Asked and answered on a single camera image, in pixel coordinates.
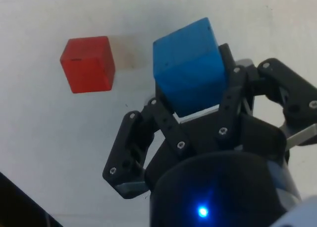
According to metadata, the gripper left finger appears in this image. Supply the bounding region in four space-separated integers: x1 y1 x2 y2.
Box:
102 87 197 200

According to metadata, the blue cube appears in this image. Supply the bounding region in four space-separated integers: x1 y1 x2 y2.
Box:
153 17 230 118

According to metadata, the red cube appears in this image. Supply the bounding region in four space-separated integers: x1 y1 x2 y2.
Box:
59 36 116 94

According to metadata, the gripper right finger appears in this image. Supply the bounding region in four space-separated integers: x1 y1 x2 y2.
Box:
214 43 317 144

